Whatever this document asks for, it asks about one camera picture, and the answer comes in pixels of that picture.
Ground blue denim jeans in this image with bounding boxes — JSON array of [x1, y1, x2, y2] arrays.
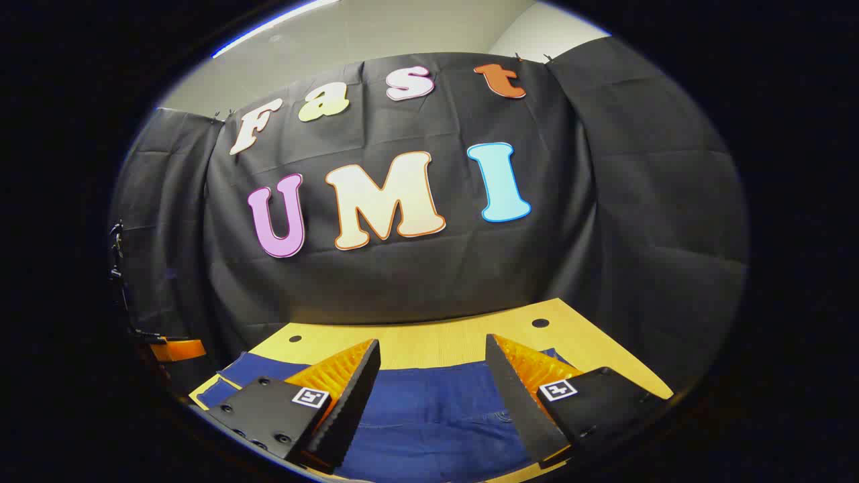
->
[[196, 347, 578, 483]]

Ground black backdrop cloth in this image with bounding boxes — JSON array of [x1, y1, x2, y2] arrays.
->
[[109, 37, 750, 403]]

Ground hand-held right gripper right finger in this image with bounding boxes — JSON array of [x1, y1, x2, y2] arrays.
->
[[486, 333, 674, 470]]

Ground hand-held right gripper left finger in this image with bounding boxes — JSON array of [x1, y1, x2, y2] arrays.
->
[[205, 339, 381, 474]]

